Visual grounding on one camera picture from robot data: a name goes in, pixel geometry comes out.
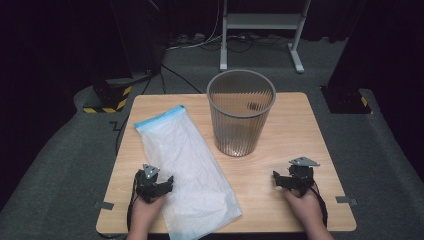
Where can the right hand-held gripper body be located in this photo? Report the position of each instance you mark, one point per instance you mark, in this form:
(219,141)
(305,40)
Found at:
(301,178)

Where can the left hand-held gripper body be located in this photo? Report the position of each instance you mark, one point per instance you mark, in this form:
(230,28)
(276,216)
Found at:
(146,186)

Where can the white plastic bag blue edge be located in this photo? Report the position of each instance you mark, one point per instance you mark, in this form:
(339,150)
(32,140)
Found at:
(186,160)

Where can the grey ribbed waste bin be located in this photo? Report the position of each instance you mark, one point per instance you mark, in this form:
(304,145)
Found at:
(236,136)

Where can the person's left hand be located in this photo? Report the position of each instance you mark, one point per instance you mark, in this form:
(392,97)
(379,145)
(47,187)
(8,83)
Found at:
(143,215)

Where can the person's right hand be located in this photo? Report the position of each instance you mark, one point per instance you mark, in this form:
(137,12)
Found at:
(308,210)

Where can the grey tape piece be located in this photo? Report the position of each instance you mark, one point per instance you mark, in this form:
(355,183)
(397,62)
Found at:
(104,205)
(345,200)

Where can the black hazard-striped stand base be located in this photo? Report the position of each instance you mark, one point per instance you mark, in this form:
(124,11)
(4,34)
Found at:
(343,100)
(110,96)

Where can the grey power strip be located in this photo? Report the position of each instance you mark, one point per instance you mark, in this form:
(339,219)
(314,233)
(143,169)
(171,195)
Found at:
(186,39)

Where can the grey metal stand frame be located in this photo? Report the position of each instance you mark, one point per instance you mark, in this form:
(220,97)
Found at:
(263,21)

